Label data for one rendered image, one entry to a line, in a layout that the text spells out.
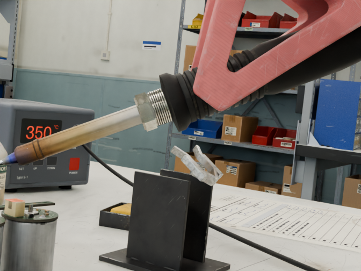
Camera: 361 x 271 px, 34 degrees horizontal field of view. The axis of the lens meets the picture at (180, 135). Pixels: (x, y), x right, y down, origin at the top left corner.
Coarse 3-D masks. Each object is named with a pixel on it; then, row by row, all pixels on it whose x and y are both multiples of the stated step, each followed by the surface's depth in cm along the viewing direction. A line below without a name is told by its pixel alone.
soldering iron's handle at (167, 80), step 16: (352, 32) 24; (256, 48) 24; (336, 48) 24; (352, 48) 24; (240, 64) 24; (304, 64) 24; (320, 64) 24; (336, 64) 24; (352, 64) 25; (160, 80) 24; (176, 80) 24; (192, 80) 24; (272, 80) 24; (288, 80) 24; (304, 80) 24; (176, 96) 23; (192, 96) 23; (256, 96) 24; (176, 112) 23; (192, 112) 24; (208, 112) 24
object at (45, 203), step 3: (45, 201) 30; (48, 201) 30; (27, 204) 29; (33, 204) 29; (36, 204) 29; (39, 204) 29; (42, 204) 29; (45, 204) 29; (48, 204) 29; (51, 204) 30; (54, 204) 30; (0, 207) 27; (3, 207) 27; (27, 207) 28
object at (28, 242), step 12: (12, 228) 26; (24, 228) 26; (36, 228) 26; (48, 228) 26; (12, 240) 26; (24, 240) 26; (36, 240) 26; (48, 240) 26; (12, 252) 26; (24, 252) 26; (36, 252) 26; (48, 252) 26; (12, 264) 26; (24, 264) 26; (36, 264) 26; (48, 264) 26
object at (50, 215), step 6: (36, 210) 27; (42, 210) 28; (48, 210) 28; (6, 216) 26; (12, 216) 26; (24, 216) 26; (30, 216) 26; (36, 216) 26; (48, 216) 26; (54, 216) 27; (36, 222) 26
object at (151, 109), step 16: (144, 96) 24; (160, 96) 24; (128, 112) 24; (144, 112) 24; (160, 112) 24; (80, 128) 24; (96, 128) 24; (112, 128) 24; (128, 128) 24; (144, 128) 24; (32, 144) 24; (48, 144) 24; (64, 144) 24; (80, 144) 24; (32, 160) 24
